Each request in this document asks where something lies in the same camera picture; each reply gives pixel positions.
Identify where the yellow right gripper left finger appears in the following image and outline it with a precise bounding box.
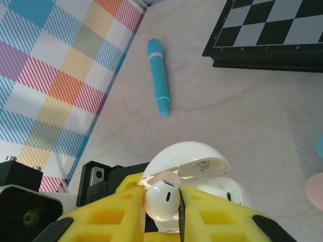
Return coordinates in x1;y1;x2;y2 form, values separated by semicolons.
32;186;146;242

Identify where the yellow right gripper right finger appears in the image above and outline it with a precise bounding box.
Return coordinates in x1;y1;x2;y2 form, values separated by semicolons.
178;185;297;242

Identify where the white earbud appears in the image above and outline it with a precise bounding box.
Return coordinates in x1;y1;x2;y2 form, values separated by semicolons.
143;180;181;223
196;181;243;205

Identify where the white earbud charging case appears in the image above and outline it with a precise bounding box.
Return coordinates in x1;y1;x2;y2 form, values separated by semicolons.
139;141;252;234

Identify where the pink earbud charging case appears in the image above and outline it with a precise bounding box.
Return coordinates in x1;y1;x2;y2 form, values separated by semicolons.
304;172;323;212

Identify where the blue earbud charging case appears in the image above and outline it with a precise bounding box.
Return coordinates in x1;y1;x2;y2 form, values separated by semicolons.
315;133;323;159

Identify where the teal marker pen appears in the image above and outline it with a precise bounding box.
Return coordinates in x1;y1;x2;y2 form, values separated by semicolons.
146;37;171;117

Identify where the black folding chessboard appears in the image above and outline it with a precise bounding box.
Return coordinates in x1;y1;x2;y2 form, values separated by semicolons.
201;0;323;73

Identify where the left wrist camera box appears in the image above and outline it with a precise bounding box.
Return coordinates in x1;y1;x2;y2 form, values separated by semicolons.
0;183;78;242

